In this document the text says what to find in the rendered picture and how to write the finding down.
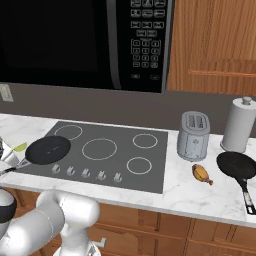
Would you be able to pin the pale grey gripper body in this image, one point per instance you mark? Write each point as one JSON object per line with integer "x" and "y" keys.
{"x": 10, "y": 157}

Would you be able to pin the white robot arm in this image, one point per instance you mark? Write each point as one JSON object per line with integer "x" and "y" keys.
{"x": 75, "y": 213}

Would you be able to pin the green lemon wedge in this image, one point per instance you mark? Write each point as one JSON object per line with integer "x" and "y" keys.
{"x": 20, "y": 146}

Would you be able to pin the brown chicken drumstick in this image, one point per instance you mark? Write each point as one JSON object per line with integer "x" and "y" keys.
{"x": 200, "y": 172}

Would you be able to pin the grey hob knob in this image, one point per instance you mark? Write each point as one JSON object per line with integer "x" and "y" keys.
{"x": 70, "y": 171}
{"x": 85, "y": 173}
{"x": 117, "y": 177}
{"x": 101, "y": 175}
{"x": 55, "y": 169}

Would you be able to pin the grey hob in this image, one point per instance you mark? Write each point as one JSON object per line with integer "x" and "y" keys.
{"x": 110, "y": 160}

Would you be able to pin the black microwave oven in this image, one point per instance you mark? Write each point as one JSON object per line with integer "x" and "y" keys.
{"x": 60, "y": 40}

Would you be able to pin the wooden drawer front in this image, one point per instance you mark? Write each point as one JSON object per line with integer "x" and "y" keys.
{"x": 223, "y": 238}
{"x": 130, "y": 216}

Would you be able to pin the silver toaster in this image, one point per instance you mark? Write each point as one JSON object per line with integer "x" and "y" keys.
{"x": 193, "y": 140}

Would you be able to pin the white paper towel roll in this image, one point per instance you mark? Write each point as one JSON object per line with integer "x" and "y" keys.
{"x": 239, "y": 126}

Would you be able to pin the white wall socket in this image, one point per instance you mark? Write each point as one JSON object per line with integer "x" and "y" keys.
{"x": 6, "y": 93}

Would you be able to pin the wooden wall cupboard door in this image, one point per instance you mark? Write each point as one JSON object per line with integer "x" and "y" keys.
{"x": 213, "y": 36}

